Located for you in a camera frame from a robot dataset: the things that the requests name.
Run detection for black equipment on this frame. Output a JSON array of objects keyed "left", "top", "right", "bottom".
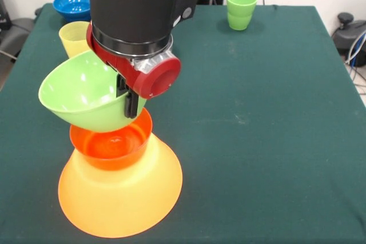
[{"left": 0, "top": 0, "right": 12, "bottom": 30}]

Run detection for green bowl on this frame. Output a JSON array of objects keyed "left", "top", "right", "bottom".
[{"left": 38, "top": 49, "right": 148, "bottom": 134}]

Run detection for large orange bowl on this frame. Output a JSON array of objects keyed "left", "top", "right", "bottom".
[{"left": 58, "top": 132, "right": 184, "bottom": 239}]

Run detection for tangled floor cables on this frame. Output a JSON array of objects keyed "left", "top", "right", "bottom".
[{"left": 344, "top": 31, "right": 366, "bottom": 95}]

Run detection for red-orange bowl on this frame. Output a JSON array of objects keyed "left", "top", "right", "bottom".
[{"left": 69, "top": 107, "right": 153, "bottom": 171}]

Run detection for blue bowl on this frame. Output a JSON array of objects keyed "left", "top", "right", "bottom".
[{"left": 53, "top": 0, "right": 92, "bottom": 23}]

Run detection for green cup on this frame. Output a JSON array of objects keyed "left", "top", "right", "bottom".
[{"left": 226, "top": 0, "right": 258, "bottom": 31}]

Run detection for dark green tablecloth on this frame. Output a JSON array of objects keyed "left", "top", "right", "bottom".
[{"left": 0, "top": 2, "right": 366, "bottom": 244}]

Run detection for yellow cup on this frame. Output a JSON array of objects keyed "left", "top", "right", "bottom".
[{"left": 58, "top": 21, "right": 92, "bottom": 59}]

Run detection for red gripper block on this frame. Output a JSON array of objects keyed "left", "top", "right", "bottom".
[{"left": 86, "top": 22, "right": 182, "bottom": 120}]

